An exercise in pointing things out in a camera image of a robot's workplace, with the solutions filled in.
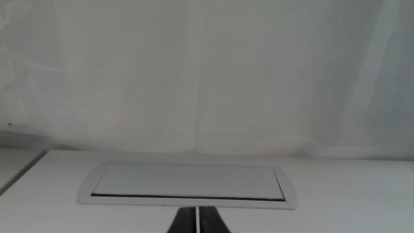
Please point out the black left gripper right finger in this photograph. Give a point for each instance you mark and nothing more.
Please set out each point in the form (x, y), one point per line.
(211, 221)

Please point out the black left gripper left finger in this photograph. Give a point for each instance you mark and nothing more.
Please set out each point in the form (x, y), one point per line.
(184, 221)

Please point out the white backdrop curtain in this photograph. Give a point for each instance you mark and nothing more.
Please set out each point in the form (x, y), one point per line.
(207, 71)

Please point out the white adjacent table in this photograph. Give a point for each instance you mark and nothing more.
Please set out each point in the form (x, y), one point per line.
(16, 163)

